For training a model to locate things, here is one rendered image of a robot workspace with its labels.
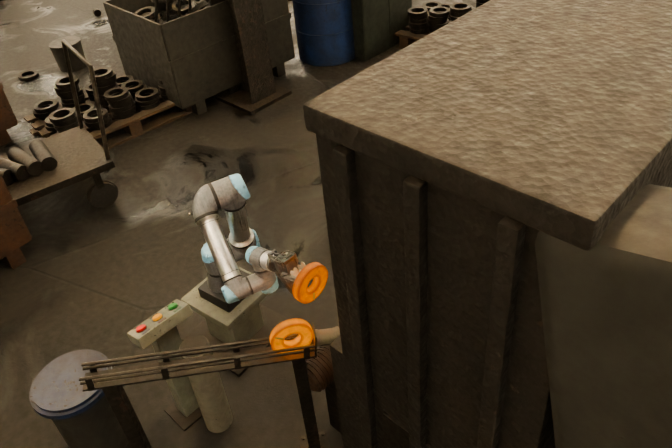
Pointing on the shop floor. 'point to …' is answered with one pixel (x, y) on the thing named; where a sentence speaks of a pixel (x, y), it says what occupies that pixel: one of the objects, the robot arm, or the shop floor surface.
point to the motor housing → (321, 366)
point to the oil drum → (322, 9)
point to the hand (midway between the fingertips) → (309, 279)
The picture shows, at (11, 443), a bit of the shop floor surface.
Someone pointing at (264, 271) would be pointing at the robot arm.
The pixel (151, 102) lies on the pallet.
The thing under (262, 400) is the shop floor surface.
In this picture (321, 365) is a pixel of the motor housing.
